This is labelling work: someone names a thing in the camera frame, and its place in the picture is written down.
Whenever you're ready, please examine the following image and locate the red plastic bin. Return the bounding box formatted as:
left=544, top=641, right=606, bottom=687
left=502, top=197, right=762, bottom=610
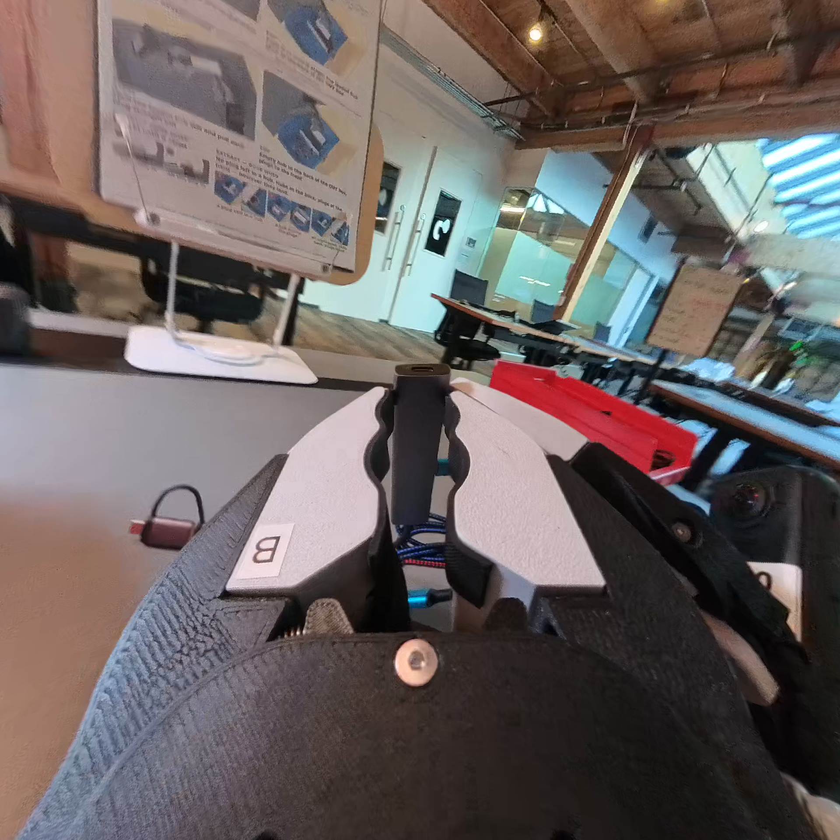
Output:
left=490, top=360, right=698, bottom=487

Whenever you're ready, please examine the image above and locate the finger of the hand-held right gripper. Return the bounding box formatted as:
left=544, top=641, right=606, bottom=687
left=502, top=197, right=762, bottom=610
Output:
left=453, top=377, right=589, bottom=462

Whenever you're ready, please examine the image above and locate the brown paper note board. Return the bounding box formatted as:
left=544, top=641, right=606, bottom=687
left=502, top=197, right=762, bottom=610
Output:
left=646, top=262, right=744, bottom=358

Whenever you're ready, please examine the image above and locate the white board stand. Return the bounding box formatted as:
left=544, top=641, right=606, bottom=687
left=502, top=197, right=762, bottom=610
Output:
left=125, top=241, right=319, bottom=385

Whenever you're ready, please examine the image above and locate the maroon USB dongle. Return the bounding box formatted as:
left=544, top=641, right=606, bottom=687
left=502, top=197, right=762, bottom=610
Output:
left=128, top=484, right=206, bottom=551

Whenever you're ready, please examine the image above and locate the wooden display board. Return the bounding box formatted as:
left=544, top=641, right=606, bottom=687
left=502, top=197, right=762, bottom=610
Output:
left=0, top=125, right=385, bottom=287

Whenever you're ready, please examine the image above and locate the long wooden desk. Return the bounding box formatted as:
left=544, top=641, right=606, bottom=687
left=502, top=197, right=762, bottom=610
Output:
left=431, top=293, right=660, bottom=368

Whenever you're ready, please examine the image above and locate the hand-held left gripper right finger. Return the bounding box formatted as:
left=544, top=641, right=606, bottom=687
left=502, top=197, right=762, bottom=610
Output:
left=445, top=392, right=606, bottom=632

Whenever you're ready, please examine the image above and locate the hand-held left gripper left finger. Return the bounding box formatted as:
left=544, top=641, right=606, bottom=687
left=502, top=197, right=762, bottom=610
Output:
left=225, top=386, right=411, bottom=634

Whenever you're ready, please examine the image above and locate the black office chair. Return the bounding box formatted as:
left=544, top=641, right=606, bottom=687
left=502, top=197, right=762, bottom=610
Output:
left=435, top=270, right=501, bottom=370

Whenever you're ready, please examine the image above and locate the grey topped desk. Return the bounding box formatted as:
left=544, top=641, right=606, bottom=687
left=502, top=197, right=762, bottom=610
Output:
left=650, top=377, right=840, bottom=471

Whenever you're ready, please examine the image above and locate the black usb hub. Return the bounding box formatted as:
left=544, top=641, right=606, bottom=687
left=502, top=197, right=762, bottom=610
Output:
left=391, top=363, right=452, bottom=526

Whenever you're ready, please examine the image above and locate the printed instruction sheet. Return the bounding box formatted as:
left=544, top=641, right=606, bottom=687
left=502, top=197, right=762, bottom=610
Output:
left=97, top=0, right=382, bottom=273

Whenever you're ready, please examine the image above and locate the blue braided cable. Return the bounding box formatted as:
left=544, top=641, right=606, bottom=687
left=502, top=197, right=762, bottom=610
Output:
left=394, top=513, right=452, bottom=571

